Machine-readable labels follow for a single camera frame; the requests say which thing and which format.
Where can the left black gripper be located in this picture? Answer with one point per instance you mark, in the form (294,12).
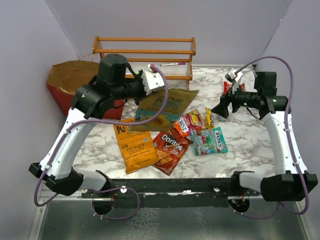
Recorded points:
(143,94)

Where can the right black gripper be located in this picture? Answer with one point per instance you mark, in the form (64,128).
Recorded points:
(225,99)

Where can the gold kettle chips bag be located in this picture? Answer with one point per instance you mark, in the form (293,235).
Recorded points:
(178,101)

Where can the orange honey dijon chips bag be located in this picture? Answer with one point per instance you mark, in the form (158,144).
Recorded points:
(136,147)

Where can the red Doritos bag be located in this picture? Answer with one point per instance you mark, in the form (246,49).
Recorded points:
(170,147)

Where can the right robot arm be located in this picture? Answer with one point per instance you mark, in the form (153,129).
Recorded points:
(292,179)

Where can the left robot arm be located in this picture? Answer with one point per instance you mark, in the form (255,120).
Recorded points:
(90,103)

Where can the small red snack bag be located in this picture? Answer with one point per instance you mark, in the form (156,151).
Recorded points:
(227,86)

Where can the Fox's fruits candy bag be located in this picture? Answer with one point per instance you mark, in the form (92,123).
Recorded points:
(188,122)

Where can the teal Fox's mint candy bag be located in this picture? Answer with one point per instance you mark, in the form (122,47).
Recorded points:
(208,141)

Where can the red paper bag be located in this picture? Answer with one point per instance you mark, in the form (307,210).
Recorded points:
(65,78)

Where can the small grey cup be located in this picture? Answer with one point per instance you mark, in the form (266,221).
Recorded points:
(222,116)

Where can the yellow M&M's packet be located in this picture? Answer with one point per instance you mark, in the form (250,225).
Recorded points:
(210,118)

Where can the wooden shelf rack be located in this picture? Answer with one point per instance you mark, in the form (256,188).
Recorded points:
(143,51)

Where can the purple marker pen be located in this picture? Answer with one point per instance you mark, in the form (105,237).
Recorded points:
(173,64)

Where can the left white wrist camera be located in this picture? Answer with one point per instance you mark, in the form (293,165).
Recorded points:
(152,79)

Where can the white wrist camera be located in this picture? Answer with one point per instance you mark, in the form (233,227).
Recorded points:
(235,78)
(152,79)

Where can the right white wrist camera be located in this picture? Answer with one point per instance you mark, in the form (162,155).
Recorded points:
(235,78)

